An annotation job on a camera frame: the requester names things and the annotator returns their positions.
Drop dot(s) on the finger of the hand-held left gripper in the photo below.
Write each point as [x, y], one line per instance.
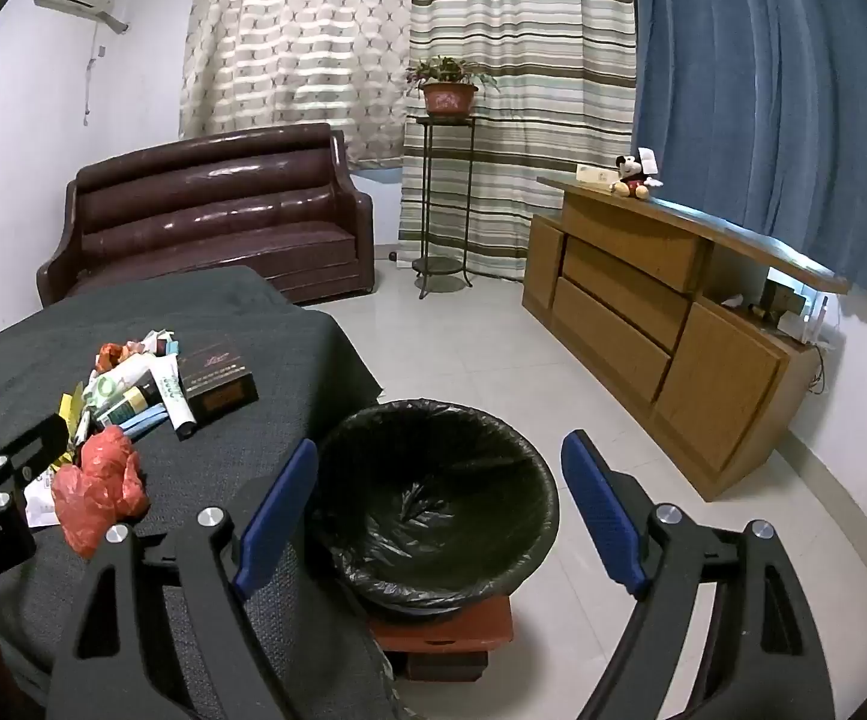
[24, 450]

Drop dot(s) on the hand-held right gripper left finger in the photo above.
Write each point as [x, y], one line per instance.
[276, 510]

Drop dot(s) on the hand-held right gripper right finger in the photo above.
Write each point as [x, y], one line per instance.
[602, 517]

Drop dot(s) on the white paper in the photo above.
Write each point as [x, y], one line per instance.
[39, 502]

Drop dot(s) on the red plastic bag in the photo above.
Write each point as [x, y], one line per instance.
[96, 480]

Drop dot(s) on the white green tissue packet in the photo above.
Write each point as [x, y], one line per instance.
[114, 382]

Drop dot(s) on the light blue sachet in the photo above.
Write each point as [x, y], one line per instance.
[144, 418]

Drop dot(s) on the dark brown box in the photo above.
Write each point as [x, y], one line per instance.
[212, 382]

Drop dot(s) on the white tube with black cap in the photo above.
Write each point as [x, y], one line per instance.
[171, 394]

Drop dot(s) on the black-lined trash bin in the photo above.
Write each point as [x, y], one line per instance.
[433, 465]

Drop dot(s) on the yellow wrapper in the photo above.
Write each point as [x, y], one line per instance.
[71, 409]

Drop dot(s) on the green bottle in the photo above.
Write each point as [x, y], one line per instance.
[127, 399]

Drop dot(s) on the orange plastic bag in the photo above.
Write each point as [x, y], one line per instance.
[111, 355]

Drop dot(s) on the crumpled wrappers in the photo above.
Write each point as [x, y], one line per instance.
[150, 341]

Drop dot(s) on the wooden cabinet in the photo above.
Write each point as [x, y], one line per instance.
[718, 382]

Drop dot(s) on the red wooden stool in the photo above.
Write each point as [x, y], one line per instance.
[441, 634]

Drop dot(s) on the dark grey tablecloth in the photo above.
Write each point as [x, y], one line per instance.
[178, 315]

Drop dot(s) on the white router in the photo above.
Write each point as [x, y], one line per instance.
[804, 330]

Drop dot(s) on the black metal plant stand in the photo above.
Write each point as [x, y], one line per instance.
[439, 266]

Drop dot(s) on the brown leather sofa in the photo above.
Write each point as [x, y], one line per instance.
[208, 217]

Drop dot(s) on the mouse plush toy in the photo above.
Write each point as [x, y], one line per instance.
[634, 178]

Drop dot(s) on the white box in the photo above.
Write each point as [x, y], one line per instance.
[594, 175]

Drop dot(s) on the potted plant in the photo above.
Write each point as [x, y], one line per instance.
[448, 99]

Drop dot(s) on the blue curtain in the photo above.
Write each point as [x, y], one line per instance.
[763, 90]

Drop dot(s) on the striped curtain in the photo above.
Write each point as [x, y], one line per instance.
[538, 52]

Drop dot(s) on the beige patterned curtain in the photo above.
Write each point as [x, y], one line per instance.
[291, 37]

